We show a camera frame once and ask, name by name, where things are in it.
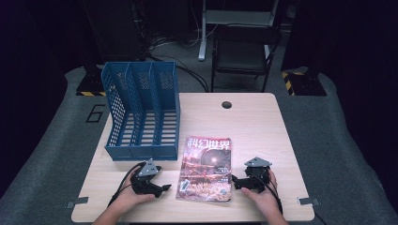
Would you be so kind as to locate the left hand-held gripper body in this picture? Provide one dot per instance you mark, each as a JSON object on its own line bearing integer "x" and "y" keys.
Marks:
{"x": 147, "y": 182}

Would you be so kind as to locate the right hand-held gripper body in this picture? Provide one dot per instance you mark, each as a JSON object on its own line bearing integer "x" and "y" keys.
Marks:
{"x": 258, "y": 175}

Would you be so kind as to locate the blue plastic file rack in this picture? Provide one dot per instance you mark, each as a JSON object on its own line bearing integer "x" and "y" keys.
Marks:
{"x": 142, "y": 153}

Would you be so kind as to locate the red cover magazine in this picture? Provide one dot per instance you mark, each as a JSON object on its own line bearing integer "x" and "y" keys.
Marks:
{"x": 203, "y": 175}

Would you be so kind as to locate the person's left hand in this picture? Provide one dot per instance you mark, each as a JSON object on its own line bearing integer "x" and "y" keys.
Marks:
{"x": 134, "y": 200}

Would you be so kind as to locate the person's right hand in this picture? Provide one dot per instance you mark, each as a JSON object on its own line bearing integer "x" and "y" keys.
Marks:
{"x": 264, "y": 200}

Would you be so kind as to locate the black stand base striped edge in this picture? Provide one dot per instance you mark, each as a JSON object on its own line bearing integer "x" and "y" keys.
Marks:
{"x": 90, "y": 84}
{"x": 308, "y": 86}

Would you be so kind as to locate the black folding chair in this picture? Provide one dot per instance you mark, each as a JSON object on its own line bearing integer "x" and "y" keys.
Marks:
{"x": 241, "y": 56}

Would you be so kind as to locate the dark cabinet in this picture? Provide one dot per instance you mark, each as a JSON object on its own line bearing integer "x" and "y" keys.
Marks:
{"x": 115, "y": 31}

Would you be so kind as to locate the dark curtain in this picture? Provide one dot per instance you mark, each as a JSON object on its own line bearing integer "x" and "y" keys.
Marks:
{"x": 359, "y": 62}
{"x": 28, "y": 78}

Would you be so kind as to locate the grey metal table bracket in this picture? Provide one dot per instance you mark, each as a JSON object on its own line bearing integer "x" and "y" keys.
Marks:
{"x": 76, "y": 201}
{"x": 308, "y": 201}

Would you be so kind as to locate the white metal desk frame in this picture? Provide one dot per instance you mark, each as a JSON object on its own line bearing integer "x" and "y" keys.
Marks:
{"x": 202, "y": 37}

